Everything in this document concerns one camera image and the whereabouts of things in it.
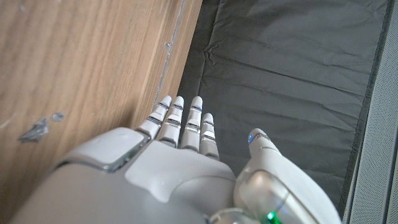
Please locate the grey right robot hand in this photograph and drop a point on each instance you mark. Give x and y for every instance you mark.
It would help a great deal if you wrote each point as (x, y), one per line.
(161, 186)

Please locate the black backdrop curtain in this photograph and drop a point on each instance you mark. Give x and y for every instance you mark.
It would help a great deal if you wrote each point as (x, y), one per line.
(280, 62)

